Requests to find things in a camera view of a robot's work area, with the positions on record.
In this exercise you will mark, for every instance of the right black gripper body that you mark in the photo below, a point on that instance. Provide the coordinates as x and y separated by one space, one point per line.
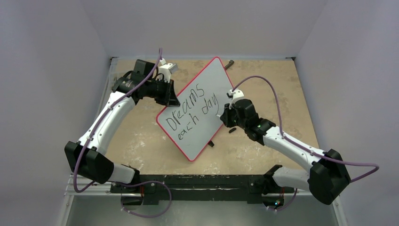
227 115

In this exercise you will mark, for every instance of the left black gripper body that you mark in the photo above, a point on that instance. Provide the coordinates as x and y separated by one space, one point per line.
157 90

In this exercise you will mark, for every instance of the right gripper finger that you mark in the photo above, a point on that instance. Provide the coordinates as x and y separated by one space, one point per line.
228 109
228 120

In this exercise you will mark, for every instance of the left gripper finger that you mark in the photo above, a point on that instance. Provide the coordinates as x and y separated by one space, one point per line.
169 87
170 99

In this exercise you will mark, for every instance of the red framed whiteboard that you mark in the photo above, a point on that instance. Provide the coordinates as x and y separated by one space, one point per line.
193 124

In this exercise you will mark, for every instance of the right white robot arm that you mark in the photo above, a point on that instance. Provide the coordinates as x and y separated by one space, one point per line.
322 173

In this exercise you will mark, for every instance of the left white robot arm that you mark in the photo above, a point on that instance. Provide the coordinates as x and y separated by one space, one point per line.
86 156

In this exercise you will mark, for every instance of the dark grey pipe fitting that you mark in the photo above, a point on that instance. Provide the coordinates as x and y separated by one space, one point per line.
230 63

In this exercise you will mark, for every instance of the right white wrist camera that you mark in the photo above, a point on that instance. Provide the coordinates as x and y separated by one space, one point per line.
235 95

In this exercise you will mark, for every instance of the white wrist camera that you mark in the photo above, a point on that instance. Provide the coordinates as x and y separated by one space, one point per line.
235 95
165 70

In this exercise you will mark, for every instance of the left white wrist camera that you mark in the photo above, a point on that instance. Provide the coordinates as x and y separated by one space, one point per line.
165 70

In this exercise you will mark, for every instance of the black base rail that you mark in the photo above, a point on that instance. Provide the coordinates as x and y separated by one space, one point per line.
251 189

